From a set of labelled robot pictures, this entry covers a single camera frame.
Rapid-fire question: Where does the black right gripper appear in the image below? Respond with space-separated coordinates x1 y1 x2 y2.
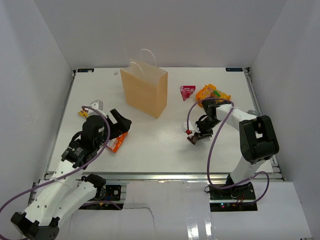
192 117 221 139

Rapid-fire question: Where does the brown chocolate bar wrapper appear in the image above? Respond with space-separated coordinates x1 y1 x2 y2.
187 134 199 145

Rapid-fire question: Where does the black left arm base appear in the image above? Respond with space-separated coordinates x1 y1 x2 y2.
79 185 123 210

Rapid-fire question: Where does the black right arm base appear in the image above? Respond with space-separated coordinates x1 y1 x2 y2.
204 183 258 213

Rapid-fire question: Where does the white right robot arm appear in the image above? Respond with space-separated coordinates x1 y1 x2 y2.
187 97 280 200

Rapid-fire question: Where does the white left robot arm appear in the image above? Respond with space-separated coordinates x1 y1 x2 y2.
10 109 132 240

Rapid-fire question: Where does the orange Fox's candy bag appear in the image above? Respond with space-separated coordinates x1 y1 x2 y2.
107 132 128 153

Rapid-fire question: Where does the orange yellow candy bag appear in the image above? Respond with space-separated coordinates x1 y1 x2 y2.
195 84 232 103

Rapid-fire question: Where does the red snack packet near bag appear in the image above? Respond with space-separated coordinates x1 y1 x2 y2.
180 85 196 101

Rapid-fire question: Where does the brown paper bag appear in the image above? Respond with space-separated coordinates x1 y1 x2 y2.
120 58 168 119

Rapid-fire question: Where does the yellow M&M's packet on table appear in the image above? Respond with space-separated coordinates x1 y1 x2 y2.
78 107 91 118

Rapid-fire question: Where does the blue label left corner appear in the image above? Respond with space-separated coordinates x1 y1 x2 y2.
76 68 95 73

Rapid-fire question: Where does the blue label corner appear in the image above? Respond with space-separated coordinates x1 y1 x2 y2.
225 67 243 72
76 68 95 73

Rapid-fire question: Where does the blue label right corner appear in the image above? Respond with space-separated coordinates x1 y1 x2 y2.
225 67 243 72

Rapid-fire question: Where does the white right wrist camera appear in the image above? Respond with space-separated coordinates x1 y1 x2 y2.
181 121 195 135

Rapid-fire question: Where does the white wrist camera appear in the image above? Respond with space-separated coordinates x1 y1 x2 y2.
82 99 103 113
181 121 195 135

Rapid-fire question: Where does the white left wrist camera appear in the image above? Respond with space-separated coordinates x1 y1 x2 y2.
82 99 103 113

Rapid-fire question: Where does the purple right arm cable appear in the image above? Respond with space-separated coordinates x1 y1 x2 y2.
186 98 270 206

